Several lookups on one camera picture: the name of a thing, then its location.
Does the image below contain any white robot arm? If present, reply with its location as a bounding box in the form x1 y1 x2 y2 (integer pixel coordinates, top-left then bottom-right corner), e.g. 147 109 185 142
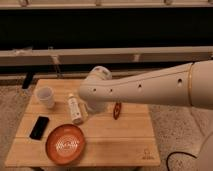
78 60 213 111

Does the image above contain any small red brown object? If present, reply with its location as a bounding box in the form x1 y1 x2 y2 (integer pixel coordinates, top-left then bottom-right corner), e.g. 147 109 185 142
113 102 122 120

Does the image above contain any small white bottle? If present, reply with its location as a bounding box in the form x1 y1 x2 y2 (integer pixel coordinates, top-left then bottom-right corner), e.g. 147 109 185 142
68 94 83 124

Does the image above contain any translucent plastic cup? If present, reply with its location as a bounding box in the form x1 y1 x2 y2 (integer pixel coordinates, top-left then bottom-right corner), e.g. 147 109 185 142
35 86 55 109

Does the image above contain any small wooden table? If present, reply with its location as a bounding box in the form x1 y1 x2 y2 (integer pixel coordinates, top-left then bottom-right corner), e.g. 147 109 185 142
5 79 160 167

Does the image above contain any orange round bowl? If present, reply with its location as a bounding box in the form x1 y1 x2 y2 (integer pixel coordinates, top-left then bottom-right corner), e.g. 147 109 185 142
45 124 86 165

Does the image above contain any black smartphone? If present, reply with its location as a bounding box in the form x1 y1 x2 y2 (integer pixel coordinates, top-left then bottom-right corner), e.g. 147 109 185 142
30 116 49 140

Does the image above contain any black object by wall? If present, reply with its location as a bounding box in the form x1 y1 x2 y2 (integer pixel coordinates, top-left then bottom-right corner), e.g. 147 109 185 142
22 72 35 89

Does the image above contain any black cable on floor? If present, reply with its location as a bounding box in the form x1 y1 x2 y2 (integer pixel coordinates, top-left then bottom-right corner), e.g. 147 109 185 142
165 151 198 171

